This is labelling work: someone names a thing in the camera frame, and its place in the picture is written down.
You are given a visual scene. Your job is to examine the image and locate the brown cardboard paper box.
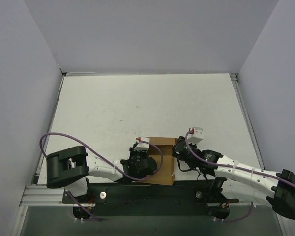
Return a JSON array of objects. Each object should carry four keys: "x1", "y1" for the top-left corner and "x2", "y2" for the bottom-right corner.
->
[{"x1": 135, "y1": 137, "x2": 179, "y2": 186}]

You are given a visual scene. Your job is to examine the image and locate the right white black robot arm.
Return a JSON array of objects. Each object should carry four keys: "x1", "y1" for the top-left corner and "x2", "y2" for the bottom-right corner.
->
[{"x1": 172, "y1": 136, "x2": 295, "y2": 220}]

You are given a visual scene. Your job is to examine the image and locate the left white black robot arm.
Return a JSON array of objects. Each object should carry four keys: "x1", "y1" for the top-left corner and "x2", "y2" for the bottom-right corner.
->
[{"x1": 46, "y1": 146, "x2": 158, "y2": 203}]

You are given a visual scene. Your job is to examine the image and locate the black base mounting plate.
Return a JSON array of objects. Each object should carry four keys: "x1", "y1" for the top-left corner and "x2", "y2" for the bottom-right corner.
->
[{"x1": 76, "y1": 180, "x2": 239, "y2": 218}]

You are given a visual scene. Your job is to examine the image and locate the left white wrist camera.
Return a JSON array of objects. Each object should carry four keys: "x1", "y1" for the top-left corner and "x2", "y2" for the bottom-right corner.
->
[{"x1": 134, "y1": 137, "x2": 150, "y2": 151}]

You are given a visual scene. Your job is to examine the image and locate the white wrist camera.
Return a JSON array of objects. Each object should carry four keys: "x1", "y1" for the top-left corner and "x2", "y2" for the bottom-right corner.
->
[
  {"x1": 187, "y1": 127, "x2": 204, "y2": 145},
  {"x1": 134, "y1": 137, "x2": 150, "y2": 151}
]

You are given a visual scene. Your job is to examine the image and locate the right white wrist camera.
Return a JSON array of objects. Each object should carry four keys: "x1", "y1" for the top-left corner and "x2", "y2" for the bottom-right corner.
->
[{"x1": 187, "y1": 127, "x2": 204, "y2": 145}]

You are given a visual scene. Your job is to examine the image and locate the aluminium table frame rail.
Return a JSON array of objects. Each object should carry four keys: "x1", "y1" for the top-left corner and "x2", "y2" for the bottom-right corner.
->
[{"x1": 229, "y1": 73, "x2": 265, "y2": 169}]

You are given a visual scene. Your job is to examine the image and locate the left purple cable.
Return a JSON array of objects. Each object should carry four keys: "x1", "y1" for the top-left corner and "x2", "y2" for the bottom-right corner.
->
[{"x1": 40, "y1": 132, "x2": 164, "y2": 182}]

